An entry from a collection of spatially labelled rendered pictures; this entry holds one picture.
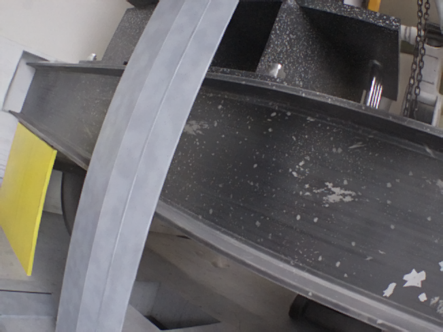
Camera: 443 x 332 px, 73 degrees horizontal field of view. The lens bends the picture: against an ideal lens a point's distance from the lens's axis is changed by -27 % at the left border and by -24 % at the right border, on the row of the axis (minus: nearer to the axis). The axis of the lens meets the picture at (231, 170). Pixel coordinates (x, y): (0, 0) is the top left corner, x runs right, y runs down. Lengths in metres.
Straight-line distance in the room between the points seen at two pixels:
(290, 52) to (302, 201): 0.29
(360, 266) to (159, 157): 0.31
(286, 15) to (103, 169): 0.42
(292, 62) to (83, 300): 0.58
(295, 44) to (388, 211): 0.37
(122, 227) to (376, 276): 0.36
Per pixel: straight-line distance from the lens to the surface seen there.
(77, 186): 1.56
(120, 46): 1.02
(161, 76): 0.54
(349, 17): 0.70
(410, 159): 0.51
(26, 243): 1.14
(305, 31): 0.74
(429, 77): 1.79
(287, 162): 0.57
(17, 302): 0.96
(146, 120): 0.53
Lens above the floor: 0.53
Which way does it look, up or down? 1 degrees down
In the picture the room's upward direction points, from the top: 20 degrees clockwise
